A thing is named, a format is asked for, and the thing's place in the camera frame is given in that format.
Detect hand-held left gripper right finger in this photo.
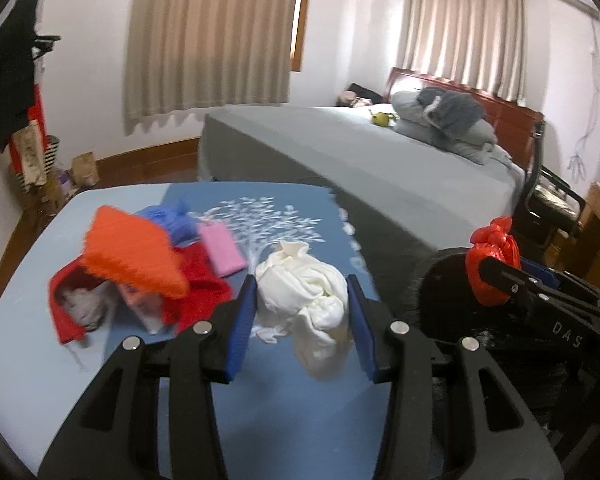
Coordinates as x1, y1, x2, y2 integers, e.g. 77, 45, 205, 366
345, 274, 566, 480

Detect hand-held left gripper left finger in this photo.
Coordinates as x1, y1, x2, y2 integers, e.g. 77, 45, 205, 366
37, 275, 258, 480

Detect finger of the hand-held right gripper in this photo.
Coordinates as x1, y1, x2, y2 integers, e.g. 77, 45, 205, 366
521, 258, 600, 306
479, 256, 600, 318

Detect red plastic bag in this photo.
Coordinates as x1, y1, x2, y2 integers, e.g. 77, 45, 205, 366
465, 216, 522, 307

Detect black trash bin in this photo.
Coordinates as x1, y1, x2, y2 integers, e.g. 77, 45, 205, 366
397, 246, 600, 461

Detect red garment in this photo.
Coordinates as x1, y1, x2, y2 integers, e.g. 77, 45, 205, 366
48, 242, 231, 345

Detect white cloth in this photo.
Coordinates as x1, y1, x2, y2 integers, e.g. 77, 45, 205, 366
254, 240, 356, 382

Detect orange knitted cloth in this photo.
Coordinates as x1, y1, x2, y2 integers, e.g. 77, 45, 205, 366
82, 206, 191, 300

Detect black metal chair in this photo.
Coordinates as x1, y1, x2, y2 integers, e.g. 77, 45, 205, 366
512, 122, 586, 251

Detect pink foam sheet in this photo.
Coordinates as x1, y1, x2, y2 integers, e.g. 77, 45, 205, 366
197, 222, 248, 277

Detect blue tree-print tablecloth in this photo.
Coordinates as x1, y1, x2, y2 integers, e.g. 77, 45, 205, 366
0, 180, 396, 480

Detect red wooden headboard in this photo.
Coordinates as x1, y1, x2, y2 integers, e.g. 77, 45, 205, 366
382, 66, 545, 171

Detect dark grey blanket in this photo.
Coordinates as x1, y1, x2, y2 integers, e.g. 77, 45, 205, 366
417, 87, 488, 138

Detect grey bed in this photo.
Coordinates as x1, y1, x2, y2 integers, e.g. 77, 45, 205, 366
197, 105, 526, 261

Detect grey folded quilt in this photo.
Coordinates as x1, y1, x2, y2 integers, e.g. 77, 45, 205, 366
390, 91, 513, 165

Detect brown paper bag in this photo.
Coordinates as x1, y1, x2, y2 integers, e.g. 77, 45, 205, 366
71, 152, 101, 188

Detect pink plush item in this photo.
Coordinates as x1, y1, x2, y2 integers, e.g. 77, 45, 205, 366
336, 82, 383, 108

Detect beige curtain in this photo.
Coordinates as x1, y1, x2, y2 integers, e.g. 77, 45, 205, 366
397, 0, 528, 103
124, 0, 303, 136

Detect striped bag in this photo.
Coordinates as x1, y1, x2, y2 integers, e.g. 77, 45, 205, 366
17, 135, 61, 193

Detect beige printed bag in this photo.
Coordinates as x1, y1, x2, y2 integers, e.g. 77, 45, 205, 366
10, 127, 46, 186

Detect red hanging cloth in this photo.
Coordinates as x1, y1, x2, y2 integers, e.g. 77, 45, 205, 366
7, 85, 48, 181

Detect dark hanging clothes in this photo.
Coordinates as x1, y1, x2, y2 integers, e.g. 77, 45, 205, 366
0, 0, 43, 153

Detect wall cables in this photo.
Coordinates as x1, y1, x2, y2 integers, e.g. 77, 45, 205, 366
567, 25, 600, 181

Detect wooden window frame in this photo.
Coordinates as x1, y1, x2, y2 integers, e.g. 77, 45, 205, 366
290, 0, 315, 73

